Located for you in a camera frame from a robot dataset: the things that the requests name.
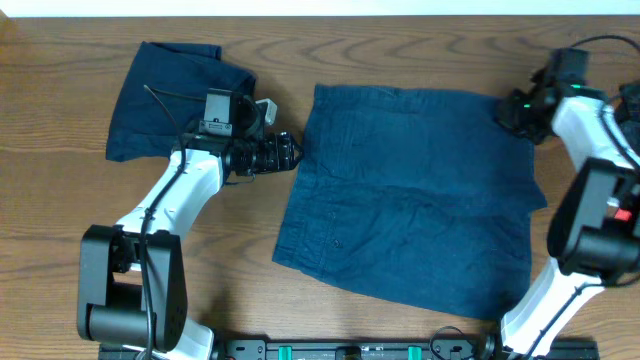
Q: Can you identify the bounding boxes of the folded dark navy shorts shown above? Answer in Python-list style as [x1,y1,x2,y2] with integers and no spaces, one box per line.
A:
[105,42,256,162]

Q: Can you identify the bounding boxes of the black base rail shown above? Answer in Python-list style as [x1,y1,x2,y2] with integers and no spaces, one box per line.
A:
[97,338,600,360]

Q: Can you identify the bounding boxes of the blue denim shorts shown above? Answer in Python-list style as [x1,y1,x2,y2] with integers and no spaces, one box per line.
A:
[273,85,546,320]

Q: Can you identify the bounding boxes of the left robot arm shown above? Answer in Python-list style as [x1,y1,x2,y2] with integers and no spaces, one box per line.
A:
[77,89,303,359]

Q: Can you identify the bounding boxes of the dark garment at edge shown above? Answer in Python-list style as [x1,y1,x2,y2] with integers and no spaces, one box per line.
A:
[615,81,639,152]

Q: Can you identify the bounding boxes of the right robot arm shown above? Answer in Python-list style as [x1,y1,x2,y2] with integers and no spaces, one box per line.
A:
[476,47,639,359]

